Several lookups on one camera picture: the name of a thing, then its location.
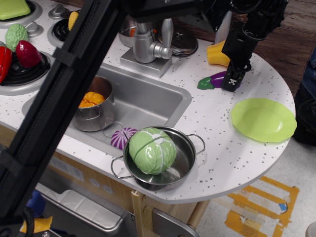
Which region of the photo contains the green toy lid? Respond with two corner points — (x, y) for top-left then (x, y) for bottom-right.
(0, 0), (31, 20)

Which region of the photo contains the steel pan with handles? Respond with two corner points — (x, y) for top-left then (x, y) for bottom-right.
(121, 126), (199, 191)

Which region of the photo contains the green toy cabbage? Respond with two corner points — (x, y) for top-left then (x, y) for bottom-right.
(128, 127), (177, 175)

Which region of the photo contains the black stove burner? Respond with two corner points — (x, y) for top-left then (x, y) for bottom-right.
(47, 19), (69, 48)
(0, 51), (54, 96)

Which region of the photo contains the orange toy pumpkin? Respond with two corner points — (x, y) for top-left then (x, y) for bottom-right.
(79, 91), (105, 108)

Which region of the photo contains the grey toy sink basin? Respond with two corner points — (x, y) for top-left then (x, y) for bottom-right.
(21, 61), (193, 158)

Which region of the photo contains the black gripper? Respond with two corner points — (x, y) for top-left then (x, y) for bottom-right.
(221, 0), (288, 92)

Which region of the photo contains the green plastic plate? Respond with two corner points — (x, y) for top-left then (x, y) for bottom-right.
(231, 98), (297, 143)

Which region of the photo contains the small steel pot at back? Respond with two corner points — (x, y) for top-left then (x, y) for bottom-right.
(118, 17), (162, 47)

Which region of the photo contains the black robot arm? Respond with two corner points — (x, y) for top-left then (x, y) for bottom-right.
(0, 0), (287, 237)

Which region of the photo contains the black front stove burner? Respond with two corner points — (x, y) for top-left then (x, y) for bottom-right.
(0, 51), (54, 96)

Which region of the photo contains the black rear stove burner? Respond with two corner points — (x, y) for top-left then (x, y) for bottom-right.
(47, 19), (69, 48)

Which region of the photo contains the blue clamp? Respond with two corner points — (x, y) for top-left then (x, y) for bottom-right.
(26, 189), (46, 218)

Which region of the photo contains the purple toy eggplant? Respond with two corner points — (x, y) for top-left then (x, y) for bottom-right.
(197, 71), (226, 90)

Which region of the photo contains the steel pot lid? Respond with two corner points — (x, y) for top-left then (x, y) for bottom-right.
(167, 26), (198, 56)

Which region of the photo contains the yellow tape on floor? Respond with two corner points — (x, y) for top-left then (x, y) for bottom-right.
(221, 176), (300, 237)

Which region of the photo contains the yellow toy bell pepper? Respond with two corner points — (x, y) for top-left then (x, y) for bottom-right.
(206, 41), (230, 67)

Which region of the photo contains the tall steel pot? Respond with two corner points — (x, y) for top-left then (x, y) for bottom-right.
(72, 76), (116, 132)

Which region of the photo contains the dark red toy strawberry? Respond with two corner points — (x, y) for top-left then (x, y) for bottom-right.
(15, 40), (42, 68)

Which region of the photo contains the black cable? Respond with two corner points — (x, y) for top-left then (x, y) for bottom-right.
(22, 207), (35, 235)

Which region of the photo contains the green bumpy toy vegetable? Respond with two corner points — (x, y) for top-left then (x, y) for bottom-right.
(5, 23), (28, 52)

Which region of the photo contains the red toy pepper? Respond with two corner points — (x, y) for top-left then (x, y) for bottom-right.
(0, 46), (13, 82)

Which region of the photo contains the grey oven door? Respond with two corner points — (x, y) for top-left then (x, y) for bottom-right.
(36, 183), (137, 237)

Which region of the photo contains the silver toy faucet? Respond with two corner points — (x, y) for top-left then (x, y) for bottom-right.
(120, 18), (173, 78)

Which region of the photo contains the yellow toy corn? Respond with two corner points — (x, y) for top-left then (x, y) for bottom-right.
(68, 11), (79, 31)

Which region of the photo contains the grey stove knob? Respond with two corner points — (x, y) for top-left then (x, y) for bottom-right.
(48, 4), (70, 20)

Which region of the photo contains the purple striped toy onion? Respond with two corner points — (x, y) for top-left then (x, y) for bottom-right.
(110, 127), (138, 150)

